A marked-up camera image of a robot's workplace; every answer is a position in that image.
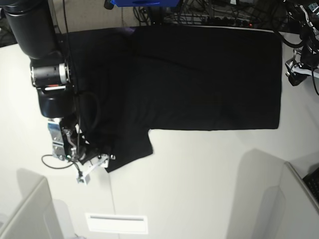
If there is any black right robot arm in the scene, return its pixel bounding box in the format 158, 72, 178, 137
0, 0, 115, 165

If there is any white table cable slot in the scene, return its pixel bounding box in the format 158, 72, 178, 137
85, 213, 149, 235

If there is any blue box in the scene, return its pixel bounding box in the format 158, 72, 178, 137
111, 0, 179, 7

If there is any black keyboard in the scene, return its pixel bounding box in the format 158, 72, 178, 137
303, 168, 319, 202

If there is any black T-shirt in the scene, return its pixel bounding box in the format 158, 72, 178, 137
69, 26, 282, 172

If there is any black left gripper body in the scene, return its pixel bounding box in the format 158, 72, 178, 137
293, 48, 319, 71

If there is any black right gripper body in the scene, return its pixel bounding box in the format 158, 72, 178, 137
47, 118, 86, 162

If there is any white partition panel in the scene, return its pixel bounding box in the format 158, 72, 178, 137
261, 161, 319, 239
0, 176, 64, 239

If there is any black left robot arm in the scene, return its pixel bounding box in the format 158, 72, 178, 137
267, 0, 319, 86

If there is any white left partition panel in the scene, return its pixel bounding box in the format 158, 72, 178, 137
0, 176, 64, 239

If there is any white right partition panel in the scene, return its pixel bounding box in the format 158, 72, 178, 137
261, 161, 319, 239

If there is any black power strip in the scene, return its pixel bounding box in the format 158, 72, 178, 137
206, 16, 254, 28

